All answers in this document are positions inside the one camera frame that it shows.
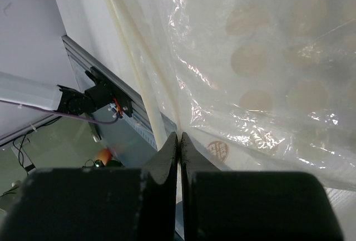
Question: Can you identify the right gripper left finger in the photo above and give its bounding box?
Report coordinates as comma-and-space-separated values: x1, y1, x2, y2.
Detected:
1, 132, 178, 240

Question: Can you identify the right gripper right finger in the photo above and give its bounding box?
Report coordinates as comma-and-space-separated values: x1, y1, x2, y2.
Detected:
180, 133, 344, 240

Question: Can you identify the clear zip top bag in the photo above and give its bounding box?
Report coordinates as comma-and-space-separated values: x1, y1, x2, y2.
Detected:
105, 0, 355, 190

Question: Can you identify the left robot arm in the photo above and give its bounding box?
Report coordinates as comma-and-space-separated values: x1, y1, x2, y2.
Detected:
1, 72, 114, 116

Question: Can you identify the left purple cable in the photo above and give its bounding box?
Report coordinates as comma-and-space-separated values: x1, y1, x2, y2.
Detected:
0, 99, 119, 126

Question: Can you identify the aluminium mounting rail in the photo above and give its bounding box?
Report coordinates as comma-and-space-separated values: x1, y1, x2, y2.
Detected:
62, 35, 175, 149

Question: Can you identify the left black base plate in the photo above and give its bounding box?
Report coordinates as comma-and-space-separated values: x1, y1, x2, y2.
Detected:
85, 67, 133, 117

